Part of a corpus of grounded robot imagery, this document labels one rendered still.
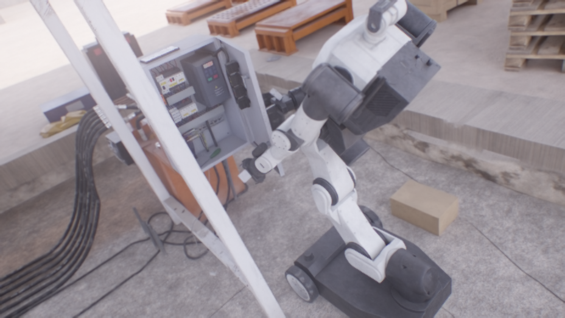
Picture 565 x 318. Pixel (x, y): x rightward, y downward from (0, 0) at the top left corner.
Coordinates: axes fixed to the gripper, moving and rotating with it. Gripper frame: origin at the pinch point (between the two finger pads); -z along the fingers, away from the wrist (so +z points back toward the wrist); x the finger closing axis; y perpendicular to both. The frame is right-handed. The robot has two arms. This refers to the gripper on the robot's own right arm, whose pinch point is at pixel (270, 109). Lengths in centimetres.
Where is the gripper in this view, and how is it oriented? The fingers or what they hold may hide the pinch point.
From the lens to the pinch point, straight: 160.1
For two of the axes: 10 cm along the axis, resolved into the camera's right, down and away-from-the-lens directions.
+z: 8.8, -4.2, 2.3
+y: 2.4, 8.1, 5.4
